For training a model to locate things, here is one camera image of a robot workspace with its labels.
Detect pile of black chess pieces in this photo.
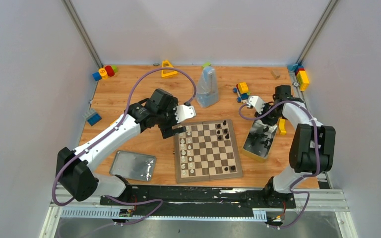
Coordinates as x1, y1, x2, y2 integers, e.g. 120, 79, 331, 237
248, 126, 272, 149

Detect silver metal tin box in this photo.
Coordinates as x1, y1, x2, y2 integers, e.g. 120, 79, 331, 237
242, 120, 278, 162

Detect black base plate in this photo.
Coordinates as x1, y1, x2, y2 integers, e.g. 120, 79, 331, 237
116, 185, 296, 209

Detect blue lego brick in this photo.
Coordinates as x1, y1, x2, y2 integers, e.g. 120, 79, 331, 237
86, 113, 102, 126

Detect clear bubble wrap bag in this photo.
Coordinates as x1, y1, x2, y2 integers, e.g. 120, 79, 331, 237
196, 66, 219, 108

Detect grey lego brick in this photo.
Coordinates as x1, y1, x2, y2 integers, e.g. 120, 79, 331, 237
83, 108, 96, 120

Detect purple cable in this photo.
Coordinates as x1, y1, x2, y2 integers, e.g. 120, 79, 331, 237
52, 67, 198, 227
238, 100, 321, 230

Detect blue cube block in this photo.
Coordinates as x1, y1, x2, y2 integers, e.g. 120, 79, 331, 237
92, 72, 102, 81

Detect stacked coloured bricks corner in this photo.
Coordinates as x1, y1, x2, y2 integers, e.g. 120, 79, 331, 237
287, 64, 310, 92

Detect small yellow block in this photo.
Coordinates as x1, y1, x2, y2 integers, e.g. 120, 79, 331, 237
278, 118, 287, 135

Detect silver tin lid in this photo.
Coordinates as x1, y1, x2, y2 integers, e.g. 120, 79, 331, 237
110, 150, 156, 182

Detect wooden chess board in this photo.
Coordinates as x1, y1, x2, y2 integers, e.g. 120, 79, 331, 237
173, 119, 243, 183

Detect small wooden block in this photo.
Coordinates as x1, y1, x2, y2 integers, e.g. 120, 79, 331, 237
271, 70, 281, 79

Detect green block behind bag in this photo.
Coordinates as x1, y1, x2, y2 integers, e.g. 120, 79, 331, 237
202, 62, 211, 69

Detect toy car blocks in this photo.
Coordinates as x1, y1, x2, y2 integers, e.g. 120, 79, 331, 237
233, 82, 250, 103

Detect red cylinder block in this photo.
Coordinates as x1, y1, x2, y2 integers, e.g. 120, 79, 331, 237
105, 65, 115, 77

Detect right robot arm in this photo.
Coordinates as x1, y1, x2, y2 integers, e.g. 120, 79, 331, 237
249, 85, 336, 207

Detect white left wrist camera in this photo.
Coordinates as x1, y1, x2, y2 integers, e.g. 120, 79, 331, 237
174, 105, 196, 124

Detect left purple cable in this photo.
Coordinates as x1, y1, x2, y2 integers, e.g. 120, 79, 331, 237
52, 67, 198, 227

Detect yellow cylinder block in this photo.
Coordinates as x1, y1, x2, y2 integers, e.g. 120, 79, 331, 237
99, 68, 109, 80

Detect yellow trapezoid toy block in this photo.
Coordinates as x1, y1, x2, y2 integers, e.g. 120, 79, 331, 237
161, 60, 178, 79

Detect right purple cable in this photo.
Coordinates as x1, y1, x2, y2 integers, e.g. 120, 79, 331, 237
238, 100, 321, 230

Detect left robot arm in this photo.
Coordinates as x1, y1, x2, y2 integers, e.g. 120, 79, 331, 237
56, 89, 196, 205

